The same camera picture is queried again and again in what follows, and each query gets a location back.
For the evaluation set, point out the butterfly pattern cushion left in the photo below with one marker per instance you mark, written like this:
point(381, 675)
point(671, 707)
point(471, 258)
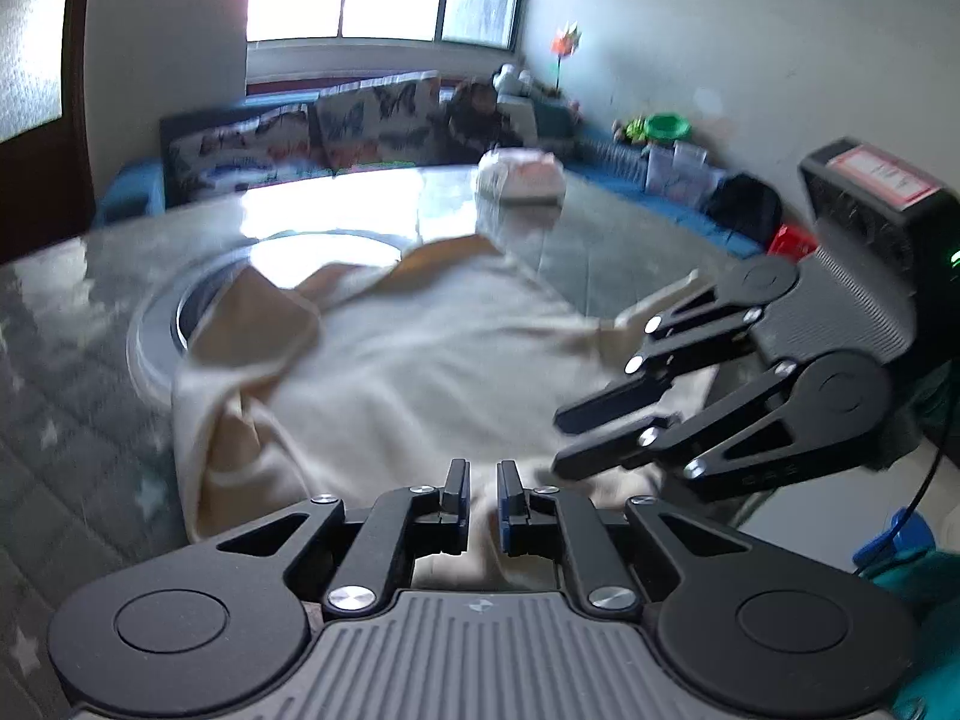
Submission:
point(270, 148)

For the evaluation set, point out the white pink tissue pack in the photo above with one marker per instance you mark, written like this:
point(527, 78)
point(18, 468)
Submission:
point(520, 176)

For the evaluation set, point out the dark wooden door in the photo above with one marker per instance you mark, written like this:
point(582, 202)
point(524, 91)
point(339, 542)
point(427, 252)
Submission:
point(47, 190)

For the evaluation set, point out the cream long-sleeve garment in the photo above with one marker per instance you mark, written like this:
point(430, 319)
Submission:
point(378, 378)

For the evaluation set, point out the blue sofa bench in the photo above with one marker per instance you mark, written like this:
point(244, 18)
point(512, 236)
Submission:
point(149, 188)

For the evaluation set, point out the dark brown stuffed toy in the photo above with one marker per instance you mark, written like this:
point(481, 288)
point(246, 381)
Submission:
point(474, 124)

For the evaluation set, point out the butterfly pattern cushion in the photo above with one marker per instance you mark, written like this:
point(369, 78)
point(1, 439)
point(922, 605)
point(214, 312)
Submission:
point(388, 121)
point(270, 148)

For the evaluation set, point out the round black induction cooktop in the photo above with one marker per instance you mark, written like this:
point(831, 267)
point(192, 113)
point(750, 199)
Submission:
point(252, 277)

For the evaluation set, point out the blue clip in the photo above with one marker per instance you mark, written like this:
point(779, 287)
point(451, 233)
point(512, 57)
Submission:
point(907, 533)

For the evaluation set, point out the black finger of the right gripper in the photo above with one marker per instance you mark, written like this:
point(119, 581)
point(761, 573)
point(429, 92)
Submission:
point(714, 325)
point(796, 422)

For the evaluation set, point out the green plastic bowl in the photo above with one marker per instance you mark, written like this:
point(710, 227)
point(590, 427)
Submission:
point(666, 127)

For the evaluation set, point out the clear plastic storage box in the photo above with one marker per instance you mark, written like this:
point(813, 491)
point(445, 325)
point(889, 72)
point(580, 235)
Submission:
point(681, 174)

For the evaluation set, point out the white plush toy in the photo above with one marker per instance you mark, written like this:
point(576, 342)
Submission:
point(513, 82)

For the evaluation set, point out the red plastic stool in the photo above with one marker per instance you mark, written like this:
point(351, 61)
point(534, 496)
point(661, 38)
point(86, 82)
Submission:
point(793, 242)

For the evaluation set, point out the black camera box with label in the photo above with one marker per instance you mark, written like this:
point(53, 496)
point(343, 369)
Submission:
point(908, 218)

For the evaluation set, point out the butterfly pattern cushion right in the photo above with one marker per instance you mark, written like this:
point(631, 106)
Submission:
point(388, 121)

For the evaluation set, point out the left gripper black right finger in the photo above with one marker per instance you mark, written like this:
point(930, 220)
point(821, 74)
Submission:
point(737, 621)

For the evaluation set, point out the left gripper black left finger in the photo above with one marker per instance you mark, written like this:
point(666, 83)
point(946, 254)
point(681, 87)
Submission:
point(208, 626)

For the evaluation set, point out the black bag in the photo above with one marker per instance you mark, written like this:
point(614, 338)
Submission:
point(745, 205)

